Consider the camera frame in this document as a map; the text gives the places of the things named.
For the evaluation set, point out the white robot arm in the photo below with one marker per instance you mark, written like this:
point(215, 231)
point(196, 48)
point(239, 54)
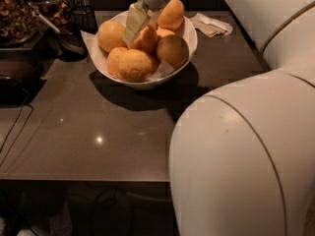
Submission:
point(242, 157)

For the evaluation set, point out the crumpled paper napkins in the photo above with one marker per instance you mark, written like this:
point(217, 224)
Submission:
point(210, 26)

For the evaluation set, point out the small hidden orange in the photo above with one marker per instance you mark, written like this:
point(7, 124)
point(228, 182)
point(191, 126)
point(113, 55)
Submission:
point(164, 32)

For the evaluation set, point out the black mesh cup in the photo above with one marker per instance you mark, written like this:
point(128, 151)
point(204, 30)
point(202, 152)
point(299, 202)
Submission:
point(84, 17)

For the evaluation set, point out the black appliance on left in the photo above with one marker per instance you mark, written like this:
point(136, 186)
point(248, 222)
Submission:
point(20, 77)

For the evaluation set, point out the white ceramic bowl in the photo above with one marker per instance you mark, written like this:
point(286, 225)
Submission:
point(164, 72)

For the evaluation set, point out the glass jar of nuts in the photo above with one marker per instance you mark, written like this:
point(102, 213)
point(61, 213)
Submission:
point(17, 22)

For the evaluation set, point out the front bumpy orange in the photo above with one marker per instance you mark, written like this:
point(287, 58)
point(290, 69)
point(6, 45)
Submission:
point(135, 65)

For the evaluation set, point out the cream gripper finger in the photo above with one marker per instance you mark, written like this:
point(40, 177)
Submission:
point(154, 15)
point(137, 19)

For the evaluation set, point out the white paper bowl liner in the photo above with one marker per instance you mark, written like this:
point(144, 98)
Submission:
point(132, 64)

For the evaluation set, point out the white scoop handle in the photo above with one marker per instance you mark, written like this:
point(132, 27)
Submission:
point(45, 21)

